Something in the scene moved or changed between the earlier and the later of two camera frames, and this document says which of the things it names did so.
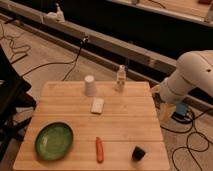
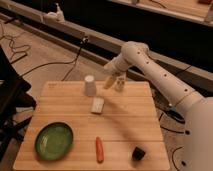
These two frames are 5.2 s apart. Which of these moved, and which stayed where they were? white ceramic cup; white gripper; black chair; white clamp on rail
Moved: white gripper
Stayed: white clamp on rail; black chair; white ceramic cup
